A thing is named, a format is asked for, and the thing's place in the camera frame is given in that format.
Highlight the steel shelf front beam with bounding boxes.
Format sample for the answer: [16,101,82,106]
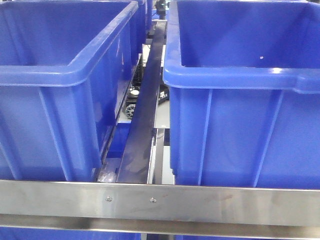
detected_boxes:
[0,180,320,240]

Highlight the upper blue bin right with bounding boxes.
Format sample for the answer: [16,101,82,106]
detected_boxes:
[163,0,320,189]

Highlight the blue bin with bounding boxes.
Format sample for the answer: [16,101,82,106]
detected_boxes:
[163,0,320,189]
[0,0,140,182]
[0,227,141,240]

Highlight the upper blue bin left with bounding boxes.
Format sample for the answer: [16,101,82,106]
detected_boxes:
[0,0,140,182]

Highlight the lower blue bin left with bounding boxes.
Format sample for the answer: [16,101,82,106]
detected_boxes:
[0,227,141,240]

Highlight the dark steel divider rail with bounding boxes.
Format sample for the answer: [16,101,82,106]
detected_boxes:
[116,20,167,184]

